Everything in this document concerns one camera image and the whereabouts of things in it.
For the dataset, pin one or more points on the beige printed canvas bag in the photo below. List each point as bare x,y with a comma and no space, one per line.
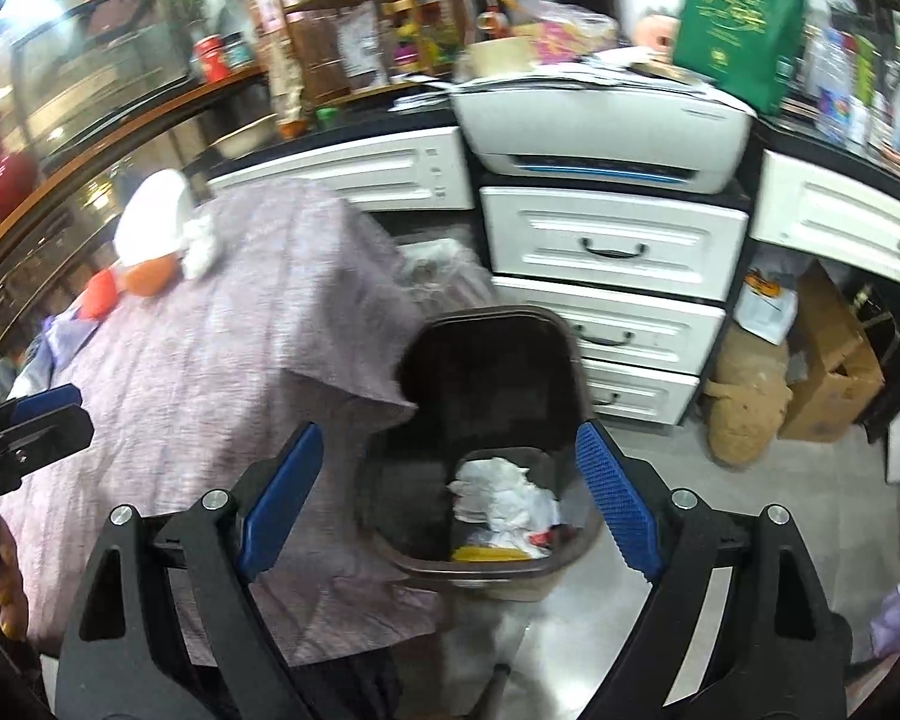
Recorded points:
289,82

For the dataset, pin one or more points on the small glass jar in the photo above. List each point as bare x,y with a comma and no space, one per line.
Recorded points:
238,51

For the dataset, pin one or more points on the clear plastic bin liner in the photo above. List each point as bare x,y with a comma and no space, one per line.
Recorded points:
442,266

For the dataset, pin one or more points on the wide white drawer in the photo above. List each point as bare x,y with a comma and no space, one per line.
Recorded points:
832,217

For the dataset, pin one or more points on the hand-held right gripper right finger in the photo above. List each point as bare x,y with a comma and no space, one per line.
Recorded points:
619,502

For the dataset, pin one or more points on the cardboard box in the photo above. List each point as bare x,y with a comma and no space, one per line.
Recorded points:
825,375

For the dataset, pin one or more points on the purple plastic bag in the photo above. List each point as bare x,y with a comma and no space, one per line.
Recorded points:
64,337

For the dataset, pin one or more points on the long white drawer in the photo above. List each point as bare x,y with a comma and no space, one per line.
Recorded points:
345,169

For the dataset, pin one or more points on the purple striped tablecloth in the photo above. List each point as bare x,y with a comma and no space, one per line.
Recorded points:
232,360

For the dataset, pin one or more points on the dark brown trash bin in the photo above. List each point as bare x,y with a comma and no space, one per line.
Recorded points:
495,390

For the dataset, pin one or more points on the red tin can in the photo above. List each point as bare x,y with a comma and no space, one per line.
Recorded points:
210,58

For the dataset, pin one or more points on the red vase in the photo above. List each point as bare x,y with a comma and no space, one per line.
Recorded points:
7,184

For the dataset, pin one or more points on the orange foam fruit net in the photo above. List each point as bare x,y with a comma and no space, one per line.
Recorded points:
99,294

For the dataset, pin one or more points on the glass display cage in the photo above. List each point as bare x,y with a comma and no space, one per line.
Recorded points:
105,75

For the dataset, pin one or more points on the white printer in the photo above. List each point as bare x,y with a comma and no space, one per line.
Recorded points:
607,135

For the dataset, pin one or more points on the person's left hand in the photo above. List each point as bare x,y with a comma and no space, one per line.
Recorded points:
9,592

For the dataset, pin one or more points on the white bag yellow print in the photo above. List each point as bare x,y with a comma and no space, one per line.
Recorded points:
769,315

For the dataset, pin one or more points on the yellow foam fruit net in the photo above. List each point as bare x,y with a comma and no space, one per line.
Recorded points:
487,554

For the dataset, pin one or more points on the tape roll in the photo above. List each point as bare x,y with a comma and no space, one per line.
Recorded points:
495,60

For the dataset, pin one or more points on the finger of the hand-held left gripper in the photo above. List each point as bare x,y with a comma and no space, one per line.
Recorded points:
45,401
45,441

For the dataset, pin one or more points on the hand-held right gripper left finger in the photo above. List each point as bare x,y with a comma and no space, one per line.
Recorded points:
281,502

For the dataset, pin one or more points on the white paper trash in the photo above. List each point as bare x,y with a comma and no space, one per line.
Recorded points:
495,499

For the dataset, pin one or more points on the white tissue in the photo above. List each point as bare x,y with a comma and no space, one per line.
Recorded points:
199,244

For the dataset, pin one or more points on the brown burlap sack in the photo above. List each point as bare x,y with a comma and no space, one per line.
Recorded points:
742,397

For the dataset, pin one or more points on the pink plastic bag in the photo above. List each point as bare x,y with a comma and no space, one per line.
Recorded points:
570,34

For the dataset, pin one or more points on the green tote bag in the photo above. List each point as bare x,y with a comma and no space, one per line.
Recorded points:
742,22

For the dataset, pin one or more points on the wooden shelf rack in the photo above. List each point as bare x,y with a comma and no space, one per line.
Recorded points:
322,45

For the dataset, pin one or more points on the wooden railing ledge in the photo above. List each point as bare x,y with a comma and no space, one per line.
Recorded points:
120,142

